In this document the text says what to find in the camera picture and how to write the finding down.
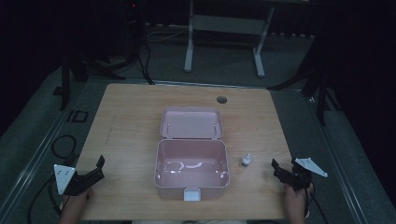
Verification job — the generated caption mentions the black tripod stand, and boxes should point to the black tripod stand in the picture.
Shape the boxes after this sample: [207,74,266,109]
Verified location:
[266,36,344,127]
[53,0,148,111]

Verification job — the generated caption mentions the white metal desk frame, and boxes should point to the white metal desk frame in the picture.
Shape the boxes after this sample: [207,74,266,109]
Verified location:
[183,0,276,78]

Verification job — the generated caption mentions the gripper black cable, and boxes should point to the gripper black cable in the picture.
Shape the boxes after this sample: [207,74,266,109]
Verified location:
[26,174,64,224]
[303,182,329,224]

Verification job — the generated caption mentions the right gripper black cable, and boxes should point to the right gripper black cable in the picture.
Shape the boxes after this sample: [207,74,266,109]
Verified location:
[303,182,329,224]

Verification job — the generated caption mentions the black looped floor cable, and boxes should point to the black looped floor cable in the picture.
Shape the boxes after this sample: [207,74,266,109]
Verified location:
[50,134,78,166]

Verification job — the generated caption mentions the white floor cable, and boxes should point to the white floor cable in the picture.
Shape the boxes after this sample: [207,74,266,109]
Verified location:
[145,26,190,43]

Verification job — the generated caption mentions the person's left hand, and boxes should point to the person's left hand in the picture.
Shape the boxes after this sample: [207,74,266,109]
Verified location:
[68,187,95,210]

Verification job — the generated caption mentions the person's right hand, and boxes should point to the person's right hand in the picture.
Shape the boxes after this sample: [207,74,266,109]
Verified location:
[283,182,315,219]

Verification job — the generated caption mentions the pink plastic box with lid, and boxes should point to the pink plastic box with lid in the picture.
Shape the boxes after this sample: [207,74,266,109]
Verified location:
[154,106,231,202]

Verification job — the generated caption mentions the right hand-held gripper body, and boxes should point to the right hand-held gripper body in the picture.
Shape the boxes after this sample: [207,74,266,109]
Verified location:
[288,157,329,191]

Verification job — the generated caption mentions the small white bottle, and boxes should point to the small white bottle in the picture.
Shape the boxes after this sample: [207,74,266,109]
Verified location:
[241,153,253,168]

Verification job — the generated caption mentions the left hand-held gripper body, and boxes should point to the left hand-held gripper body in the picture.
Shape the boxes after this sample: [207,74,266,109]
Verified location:
[53,163,98,197]

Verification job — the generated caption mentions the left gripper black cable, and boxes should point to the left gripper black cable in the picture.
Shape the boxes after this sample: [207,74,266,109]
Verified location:
[26,174,64,224]

